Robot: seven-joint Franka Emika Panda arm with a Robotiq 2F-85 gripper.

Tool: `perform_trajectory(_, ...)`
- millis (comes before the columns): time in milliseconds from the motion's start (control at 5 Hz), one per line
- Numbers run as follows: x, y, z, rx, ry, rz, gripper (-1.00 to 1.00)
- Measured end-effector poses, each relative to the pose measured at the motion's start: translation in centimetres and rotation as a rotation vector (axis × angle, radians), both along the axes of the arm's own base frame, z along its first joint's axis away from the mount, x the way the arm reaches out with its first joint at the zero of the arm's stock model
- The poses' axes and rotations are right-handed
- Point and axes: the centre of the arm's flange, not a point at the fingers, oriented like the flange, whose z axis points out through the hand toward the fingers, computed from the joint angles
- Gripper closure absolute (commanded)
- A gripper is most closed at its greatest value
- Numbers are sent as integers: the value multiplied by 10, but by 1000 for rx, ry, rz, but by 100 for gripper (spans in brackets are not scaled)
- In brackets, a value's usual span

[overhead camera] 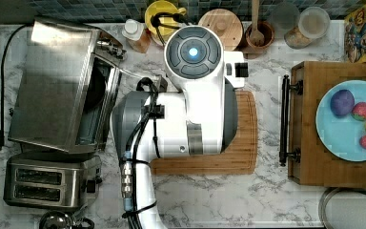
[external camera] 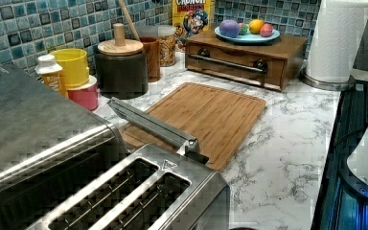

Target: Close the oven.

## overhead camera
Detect glass oven door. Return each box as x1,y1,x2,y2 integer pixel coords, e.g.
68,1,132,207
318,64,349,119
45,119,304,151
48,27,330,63
120,69,168,93

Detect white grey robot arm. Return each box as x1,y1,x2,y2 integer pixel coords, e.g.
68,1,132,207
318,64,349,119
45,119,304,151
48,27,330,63
110,26,248,229

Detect stainless steel toaster oven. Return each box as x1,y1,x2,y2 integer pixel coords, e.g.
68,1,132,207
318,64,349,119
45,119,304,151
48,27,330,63
8,16,127,154

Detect bamboo cutting board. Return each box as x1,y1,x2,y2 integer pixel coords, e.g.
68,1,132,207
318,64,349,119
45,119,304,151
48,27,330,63
151,91,258,175

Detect white capped bottle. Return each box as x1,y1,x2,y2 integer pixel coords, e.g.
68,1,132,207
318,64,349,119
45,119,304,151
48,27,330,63
122,19,151,53

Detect brown utensil crock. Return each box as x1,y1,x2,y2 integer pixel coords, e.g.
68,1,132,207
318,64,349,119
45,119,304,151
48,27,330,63
238,21,275,59

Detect canister with wooden lid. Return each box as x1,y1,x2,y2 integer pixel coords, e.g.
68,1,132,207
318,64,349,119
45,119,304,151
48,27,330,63
198,9,243,51

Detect wooden spoon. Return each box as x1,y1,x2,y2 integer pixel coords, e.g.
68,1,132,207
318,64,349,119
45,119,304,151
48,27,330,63
249,0,264,47

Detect yellow mug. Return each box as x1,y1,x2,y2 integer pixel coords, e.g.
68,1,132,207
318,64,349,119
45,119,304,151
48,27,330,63
145,0,187,36

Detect thick wooden butcher block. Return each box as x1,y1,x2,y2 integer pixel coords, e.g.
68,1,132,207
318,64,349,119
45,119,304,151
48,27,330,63
279,61,366,188

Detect grey round lid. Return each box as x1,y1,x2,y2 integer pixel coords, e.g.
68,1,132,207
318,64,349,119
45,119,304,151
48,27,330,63
271,2,300,31

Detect stainless steel two-slot toaster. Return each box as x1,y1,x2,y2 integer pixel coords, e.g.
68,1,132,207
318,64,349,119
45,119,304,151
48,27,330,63
3,152,102,212

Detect light blue plate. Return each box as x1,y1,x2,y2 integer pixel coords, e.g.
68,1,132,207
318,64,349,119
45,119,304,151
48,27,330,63
315,80,366,162

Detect purple toy fruit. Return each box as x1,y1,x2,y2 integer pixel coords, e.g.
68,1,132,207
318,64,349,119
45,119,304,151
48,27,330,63
331,90,355,116

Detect glass jar with clear lid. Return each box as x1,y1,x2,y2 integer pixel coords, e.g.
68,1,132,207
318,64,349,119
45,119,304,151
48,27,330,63
284,7,330,49

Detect chrome kettle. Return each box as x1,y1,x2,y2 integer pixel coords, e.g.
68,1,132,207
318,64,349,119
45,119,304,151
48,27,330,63
38,211,95,229

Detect upper red toy strawberry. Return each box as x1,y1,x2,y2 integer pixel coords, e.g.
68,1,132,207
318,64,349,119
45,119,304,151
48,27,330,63
352,102,366,121

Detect round steel sink bowl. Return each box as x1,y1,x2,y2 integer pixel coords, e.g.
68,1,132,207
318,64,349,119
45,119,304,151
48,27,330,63
318,188,366,229

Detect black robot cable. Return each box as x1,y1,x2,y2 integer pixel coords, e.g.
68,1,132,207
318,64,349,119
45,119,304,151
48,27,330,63
120,76,166,229

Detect black power cord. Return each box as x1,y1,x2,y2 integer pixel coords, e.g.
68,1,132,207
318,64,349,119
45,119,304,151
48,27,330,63
0,22,32,153

